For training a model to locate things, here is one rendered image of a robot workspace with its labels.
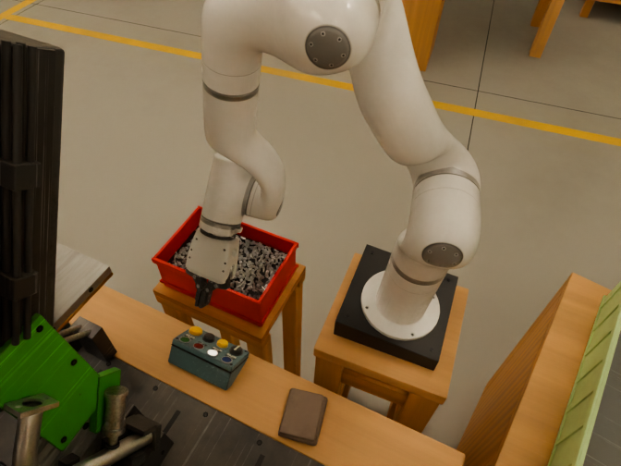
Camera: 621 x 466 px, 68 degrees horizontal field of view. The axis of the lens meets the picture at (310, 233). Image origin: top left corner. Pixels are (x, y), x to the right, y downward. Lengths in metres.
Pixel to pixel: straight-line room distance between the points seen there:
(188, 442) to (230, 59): 0.71
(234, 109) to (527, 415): 0.94
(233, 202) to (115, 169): 2.14
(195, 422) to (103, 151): 2.39
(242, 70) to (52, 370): 0.52
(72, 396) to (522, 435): 0.93
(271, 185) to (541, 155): 2.66
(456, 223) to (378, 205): 1.90
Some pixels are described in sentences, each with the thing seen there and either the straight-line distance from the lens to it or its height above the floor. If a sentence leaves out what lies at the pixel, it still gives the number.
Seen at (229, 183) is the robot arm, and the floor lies 1.24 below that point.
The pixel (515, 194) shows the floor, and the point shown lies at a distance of 2.97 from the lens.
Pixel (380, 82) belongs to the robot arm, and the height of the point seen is 1.51.
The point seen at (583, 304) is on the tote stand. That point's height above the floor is 0.79.
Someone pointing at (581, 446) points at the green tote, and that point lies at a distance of 1.07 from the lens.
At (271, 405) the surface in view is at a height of 0.90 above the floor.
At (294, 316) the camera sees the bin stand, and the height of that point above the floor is 0.60.
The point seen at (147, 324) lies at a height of 0.90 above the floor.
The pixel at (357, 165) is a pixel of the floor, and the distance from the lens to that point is 2.89.
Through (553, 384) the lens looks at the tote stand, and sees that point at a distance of 1.31.
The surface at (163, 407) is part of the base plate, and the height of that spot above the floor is 0.90.
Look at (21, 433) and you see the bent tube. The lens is 0.79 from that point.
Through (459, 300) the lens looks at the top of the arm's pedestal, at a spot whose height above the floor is 0.85.
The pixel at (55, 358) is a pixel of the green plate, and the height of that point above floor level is 1.20.
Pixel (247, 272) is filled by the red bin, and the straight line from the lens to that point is 1.20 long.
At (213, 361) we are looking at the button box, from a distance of 1.01.
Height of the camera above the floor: 1.85
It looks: 49 degrees down
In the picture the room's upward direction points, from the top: 2 degrees clockwise
